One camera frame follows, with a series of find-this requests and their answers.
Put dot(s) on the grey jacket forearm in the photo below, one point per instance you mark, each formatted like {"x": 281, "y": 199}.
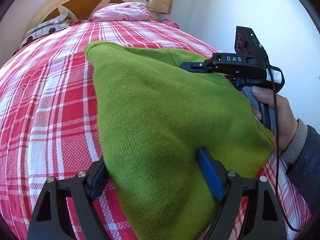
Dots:
{"x": 303, "y": 156}

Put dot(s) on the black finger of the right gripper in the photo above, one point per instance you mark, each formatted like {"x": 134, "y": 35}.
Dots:
{"x": 199, "y": 67}

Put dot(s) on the pink cloth beside bed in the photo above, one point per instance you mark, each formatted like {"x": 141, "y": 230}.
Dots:
{"x": 170, "y": 23}

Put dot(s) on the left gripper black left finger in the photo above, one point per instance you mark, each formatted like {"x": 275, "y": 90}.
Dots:
{"x": 51, "y": 219}

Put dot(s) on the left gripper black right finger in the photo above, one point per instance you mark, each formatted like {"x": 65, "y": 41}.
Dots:
{"x": 262, "y": 219}

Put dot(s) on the red plaid bed sheet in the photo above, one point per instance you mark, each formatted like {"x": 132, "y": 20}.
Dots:
{"x": 49, "y": 107}

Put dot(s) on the green striped knit sweater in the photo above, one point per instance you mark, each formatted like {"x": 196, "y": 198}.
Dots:
{"x": 152, "y": 118}

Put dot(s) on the grey patterned pillow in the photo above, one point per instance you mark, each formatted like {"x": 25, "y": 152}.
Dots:
{"x": 49, "y": 27}

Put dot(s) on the black camera box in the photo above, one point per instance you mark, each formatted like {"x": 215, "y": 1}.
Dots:
{"x": 246, "y": 42}

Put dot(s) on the cream wooden headboard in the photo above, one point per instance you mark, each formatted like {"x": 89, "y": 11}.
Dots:
{"x": 79, "y": 10}

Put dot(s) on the pink floral pillow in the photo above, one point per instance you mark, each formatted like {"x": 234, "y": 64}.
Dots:
{"x": 126, "y": 11}

